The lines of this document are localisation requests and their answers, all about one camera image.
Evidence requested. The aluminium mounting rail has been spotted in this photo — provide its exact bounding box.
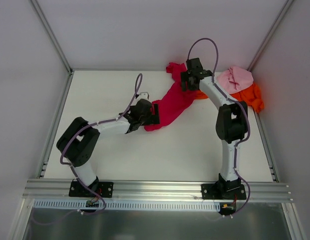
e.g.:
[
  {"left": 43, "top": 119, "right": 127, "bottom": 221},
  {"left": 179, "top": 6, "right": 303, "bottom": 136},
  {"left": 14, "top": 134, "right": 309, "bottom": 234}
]
[{"left": 22, "top": 178, "right": 293, "bottom": 203}]

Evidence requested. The pink t shirt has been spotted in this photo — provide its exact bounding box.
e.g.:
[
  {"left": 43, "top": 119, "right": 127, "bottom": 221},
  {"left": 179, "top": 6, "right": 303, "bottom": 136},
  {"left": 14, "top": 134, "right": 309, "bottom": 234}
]
[{"left": 217, "top": 66, "right": 253, "bottom": 94}]

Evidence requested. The magenta t shirt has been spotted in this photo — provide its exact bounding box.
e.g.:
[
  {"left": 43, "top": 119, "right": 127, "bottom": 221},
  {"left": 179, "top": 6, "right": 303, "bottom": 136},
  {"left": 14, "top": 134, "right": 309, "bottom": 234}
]
[{"left": 144, "top": 62, "right": 207, "bottom": 132}]

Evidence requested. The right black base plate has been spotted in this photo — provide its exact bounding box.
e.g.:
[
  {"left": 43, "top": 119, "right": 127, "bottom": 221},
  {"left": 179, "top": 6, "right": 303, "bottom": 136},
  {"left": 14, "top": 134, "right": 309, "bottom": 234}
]
[{"left": 201, "top": 183, "right": 247, "bottom": 200}]

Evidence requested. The white slotted cable duct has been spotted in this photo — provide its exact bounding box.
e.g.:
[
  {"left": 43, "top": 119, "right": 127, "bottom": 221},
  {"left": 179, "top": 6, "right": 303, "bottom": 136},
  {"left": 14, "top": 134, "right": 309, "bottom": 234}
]
[{"left": 33, "top": 199, "right": 220, "bottom": 212}]

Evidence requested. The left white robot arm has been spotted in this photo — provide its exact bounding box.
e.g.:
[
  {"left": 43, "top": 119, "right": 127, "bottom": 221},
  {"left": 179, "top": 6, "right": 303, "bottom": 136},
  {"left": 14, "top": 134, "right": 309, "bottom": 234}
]
[{"left": 56, "top": 98, "right": 160, "bottom": 197}]

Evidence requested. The left aluminium frame post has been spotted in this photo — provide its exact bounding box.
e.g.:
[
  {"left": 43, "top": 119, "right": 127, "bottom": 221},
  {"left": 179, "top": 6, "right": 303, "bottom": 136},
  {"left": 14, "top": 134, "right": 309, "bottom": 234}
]
[{"left": 29, "top": 0, "right": 73, "bottom": 74}]

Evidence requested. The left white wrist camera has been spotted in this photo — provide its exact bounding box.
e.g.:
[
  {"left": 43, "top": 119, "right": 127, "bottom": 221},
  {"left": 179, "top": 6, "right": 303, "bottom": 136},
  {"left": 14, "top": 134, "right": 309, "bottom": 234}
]
[{"left": 135, "top": 92, "right": 149, "bottom": 100}]

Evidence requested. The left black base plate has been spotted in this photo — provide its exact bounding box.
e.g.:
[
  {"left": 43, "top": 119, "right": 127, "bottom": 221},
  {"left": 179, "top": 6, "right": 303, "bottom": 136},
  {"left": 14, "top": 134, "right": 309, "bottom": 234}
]
[{"left": 69, "top": 180, "right": 114, "bottom": 198}]

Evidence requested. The aluminium frame post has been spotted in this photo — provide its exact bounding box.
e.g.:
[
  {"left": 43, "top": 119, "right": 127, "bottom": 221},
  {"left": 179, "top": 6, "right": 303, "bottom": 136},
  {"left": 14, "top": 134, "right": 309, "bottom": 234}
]
[
  {"left": 29, "top": 0, "right": 73, "bottom": 74},
  {"left": 247, "top": 0, "right": 295, "bottom": 72}
]

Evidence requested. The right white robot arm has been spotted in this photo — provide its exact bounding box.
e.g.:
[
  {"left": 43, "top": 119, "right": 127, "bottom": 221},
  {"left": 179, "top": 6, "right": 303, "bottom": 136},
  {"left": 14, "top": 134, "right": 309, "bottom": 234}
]
[{"left": 181, "top": 58, "right": 250, "bottom": 200}]

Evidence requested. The right aluminium frame post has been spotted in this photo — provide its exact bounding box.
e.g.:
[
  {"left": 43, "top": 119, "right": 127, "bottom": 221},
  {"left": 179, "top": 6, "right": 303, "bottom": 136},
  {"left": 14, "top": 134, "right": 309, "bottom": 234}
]
[{"left": 247, "top": 0, "right": 295, "bottom": 72}]

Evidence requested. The orange t shirt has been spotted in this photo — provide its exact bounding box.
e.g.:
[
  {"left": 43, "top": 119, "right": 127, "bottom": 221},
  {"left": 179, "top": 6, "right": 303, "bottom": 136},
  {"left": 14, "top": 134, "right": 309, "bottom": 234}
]
[{"left": 194, "top": 82, "right": 265, "bottom": 114}]

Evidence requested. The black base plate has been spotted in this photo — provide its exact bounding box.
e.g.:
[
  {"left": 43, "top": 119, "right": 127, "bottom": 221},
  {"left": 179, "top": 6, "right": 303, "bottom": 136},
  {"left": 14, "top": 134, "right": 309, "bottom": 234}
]
[
  {"left": 69, "top": 180, "right": 114, "bottom": 198},
  {"left": 201, "top": 183, "right": 247, "bottom": 200}
]

